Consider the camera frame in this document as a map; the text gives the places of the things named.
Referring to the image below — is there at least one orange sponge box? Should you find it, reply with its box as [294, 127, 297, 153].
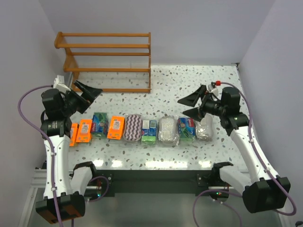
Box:
[107, 116, 125, 140]
[76, 119, 92, 143]
[70, 123, 79, 147]

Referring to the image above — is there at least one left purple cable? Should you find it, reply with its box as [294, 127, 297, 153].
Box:
[18, 85, 74, 227]

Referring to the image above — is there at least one grey wrapped sponge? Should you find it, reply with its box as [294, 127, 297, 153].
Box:
[158, 115, 179, 146]
[195, 114, 214, 141]

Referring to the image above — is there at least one purple wavy striped sponge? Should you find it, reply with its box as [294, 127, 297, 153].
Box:
[123, 114, 143, 142]

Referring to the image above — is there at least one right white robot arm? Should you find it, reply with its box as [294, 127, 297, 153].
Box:
[178, 85, 291, 213]

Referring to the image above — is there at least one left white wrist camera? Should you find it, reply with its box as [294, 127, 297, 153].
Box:
[53, 75, 71, 93]

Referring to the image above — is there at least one grey wrapped sponge right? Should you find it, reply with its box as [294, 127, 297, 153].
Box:
[195, 114, 214, 141]

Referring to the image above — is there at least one blue label green sponge pack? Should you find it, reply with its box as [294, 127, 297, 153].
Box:
[141, 120, 157, 145]

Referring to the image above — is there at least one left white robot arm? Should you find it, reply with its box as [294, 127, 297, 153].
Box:
[36, 81, 103, 224]

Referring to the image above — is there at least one wooden two-tier shelf rack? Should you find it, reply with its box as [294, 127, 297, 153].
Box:
[54, 32, 152, 93]

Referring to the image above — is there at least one grey wrapped sponge centre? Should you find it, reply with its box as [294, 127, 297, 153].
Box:
[158, 115, 179, 146]

